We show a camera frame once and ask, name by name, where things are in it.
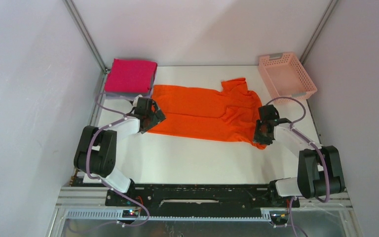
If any left controller board with leds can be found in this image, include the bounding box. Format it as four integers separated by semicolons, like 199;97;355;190
121;209;140;218

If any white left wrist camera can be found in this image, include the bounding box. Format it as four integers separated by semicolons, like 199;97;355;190
132;95;143;104

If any aluminium frame rail front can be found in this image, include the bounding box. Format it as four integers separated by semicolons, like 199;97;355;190
46;187;363;237

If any aluminium corner post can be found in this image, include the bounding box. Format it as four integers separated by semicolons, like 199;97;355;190
299;0;340;65
63;0;109;73

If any orange t shirt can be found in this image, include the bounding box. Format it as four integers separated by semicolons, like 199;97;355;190
150;78;266;150

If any right controller board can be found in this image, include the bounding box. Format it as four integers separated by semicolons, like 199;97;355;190
270;213;289;225

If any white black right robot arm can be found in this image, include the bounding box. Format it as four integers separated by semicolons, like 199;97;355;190
253;105;346;206

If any folded magenta t shirt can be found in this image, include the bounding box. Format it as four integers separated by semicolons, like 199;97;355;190
104;59;158;94

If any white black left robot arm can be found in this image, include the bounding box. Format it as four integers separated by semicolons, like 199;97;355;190
73;97;166;206

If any pink plastic basket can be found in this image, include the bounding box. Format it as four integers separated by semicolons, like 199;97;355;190
258;52;317;104

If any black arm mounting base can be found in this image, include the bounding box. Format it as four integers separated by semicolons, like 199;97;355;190
105;184;301;219

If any right aluminium corner post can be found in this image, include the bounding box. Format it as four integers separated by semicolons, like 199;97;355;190
299;0;340;65

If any left aluminium corner post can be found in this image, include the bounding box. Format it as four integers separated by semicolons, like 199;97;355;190
63;0;109;73

